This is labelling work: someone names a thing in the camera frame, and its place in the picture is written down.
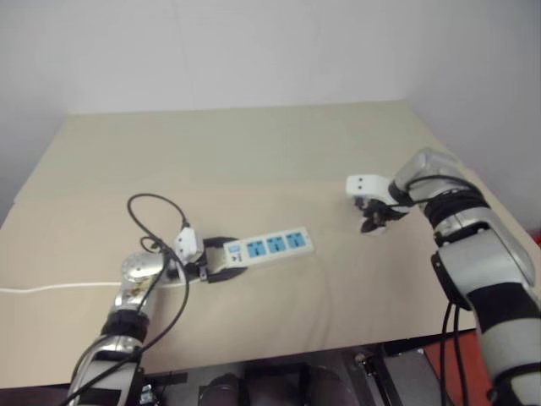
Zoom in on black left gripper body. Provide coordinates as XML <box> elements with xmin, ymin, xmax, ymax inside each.
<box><xmin>182</xmin><ymin>239</ymin><xmax>211</xmax><ymax>281</ymax></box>

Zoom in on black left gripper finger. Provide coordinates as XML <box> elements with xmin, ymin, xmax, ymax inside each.
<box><xmin>201</xmin><ymin>266</ymin><xmax>247</xmax><ymax>284</ymax></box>
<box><xmin>203</xmin><ymin>236</ymin><xmax>243</xmax><ymax>252</ymax></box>

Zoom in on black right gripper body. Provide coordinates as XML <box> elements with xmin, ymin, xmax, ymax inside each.
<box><xmin>353</xmin><ymin>195</ymin><xmax>410</xmax><ymax>224</ymax></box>

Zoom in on white power strip blue sockets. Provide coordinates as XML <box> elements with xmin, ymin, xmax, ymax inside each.
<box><xmin>207</xmin><ymin>227</ymin><xmax>316</xmax><ymax>272</ymax></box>

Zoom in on dark rounded shape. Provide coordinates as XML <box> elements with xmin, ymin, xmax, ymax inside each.
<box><xmin>202</xmin><ymin>373</ymin><xmax>247</xmax><ymax>406</ymax></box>

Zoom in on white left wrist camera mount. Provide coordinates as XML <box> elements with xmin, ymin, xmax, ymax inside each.
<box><xmin>172</xmin><ymin>228</ymin><xmax>205</xmax><ymax>264</ymax></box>

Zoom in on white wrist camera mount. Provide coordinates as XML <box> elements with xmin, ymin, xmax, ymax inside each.
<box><xmin>172</xmin><ymin>228</ymin><xmax>205</xmax><ymax>264</ymax></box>
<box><xmin>345</xmin><ymin>173</ymin><xmax>392</xmax><ymax>202</ymax></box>

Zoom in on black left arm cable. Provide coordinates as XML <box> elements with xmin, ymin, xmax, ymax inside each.
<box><xmin>66</xmin><ymin>193</ymin><xmax>192</xmax><ymax>406</ymax></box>

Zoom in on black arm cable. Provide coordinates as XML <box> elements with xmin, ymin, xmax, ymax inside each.
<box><xmin>396</xmin><ymin>172</ymin><xmax>485</xmax><ymax>406</ymax></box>
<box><xmin>66</xmin><ymin>193</ymin><xmax>192</xmax><ymax>406</ymax></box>

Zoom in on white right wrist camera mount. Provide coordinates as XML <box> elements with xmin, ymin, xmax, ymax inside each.
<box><xmin>345</xmin><ymin>173</ymin><xmax>392</xmax><ymax>202</ymax></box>

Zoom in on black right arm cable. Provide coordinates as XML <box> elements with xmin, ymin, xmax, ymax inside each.
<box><xmin>396</xmin><ymin>172</ymin><xmax>485</xmax><ymax>406</ymax></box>

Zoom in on white power strip cord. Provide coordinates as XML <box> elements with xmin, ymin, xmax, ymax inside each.
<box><xmin>0</xmin><ymin>280</ymin><xmax>189</xmax><ymax>295</ymax></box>

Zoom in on metal table frame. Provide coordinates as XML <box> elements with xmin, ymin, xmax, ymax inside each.
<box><xmin>352</xmin><ymin>343</ymin><xmax>426</xmax><ymax>406</ymax></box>

